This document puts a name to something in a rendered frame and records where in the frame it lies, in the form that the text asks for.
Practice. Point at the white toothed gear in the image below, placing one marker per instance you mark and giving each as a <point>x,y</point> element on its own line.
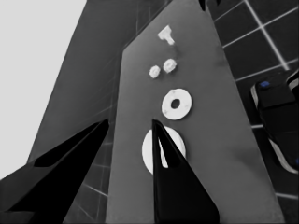
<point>157,73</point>
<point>173,67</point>

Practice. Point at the small white T-shaped piece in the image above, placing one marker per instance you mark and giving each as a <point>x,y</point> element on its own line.
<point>165,32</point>

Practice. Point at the large thick white disc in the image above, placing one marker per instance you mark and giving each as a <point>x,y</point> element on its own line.
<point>147,152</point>

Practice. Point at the white round carrier with pins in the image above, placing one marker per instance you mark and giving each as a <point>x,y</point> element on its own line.
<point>178,93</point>

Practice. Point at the dark robot body block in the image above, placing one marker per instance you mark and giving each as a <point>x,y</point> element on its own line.
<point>277,124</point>

